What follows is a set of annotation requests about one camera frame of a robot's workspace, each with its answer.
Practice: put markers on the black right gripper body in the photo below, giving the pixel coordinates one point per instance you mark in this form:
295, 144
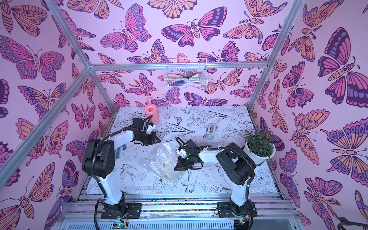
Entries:
187, 159

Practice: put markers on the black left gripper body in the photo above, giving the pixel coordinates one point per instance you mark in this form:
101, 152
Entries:
143, 138

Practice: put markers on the clear bubble wrap sheet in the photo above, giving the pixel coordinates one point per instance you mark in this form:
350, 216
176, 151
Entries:
155, 155

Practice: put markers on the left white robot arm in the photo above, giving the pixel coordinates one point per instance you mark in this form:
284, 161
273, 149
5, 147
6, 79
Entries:
99, 159

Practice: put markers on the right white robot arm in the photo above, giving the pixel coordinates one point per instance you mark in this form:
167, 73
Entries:
237, 165

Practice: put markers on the blue dotted work glove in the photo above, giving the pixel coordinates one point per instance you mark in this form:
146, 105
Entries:
119, 151

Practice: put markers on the pink plastic watering can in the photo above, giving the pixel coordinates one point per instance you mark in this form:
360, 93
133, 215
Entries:
151, 110

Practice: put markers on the tape dispenser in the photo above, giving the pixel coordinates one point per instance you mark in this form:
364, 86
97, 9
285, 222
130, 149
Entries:
211, 130

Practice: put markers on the green potted plant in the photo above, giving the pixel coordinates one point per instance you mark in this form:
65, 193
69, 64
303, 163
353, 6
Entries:
259, 146

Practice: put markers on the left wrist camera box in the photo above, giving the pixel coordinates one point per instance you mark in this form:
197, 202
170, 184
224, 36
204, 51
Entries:
143, 125

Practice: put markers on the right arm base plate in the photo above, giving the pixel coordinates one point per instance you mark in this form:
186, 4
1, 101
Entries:
231, 210

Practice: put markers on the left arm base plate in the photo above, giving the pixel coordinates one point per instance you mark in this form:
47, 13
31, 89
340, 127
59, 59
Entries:
129, 211

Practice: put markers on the white wire wall basket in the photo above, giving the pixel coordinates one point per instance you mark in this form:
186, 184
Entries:
187, 73

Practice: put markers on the aluminium frame post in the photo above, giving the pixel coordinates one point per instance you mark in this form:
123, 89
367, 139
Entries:
62, 22

